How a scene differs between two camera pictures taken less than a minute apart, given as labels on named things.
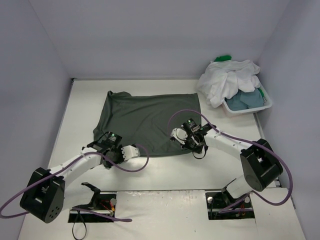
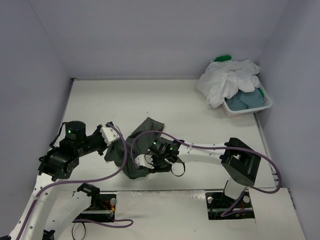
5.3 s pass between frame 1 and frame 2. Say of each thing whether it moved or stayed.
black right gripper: moved
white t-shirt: stayed
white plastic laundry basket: stayed
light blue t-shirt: stayed
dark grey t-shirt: moved
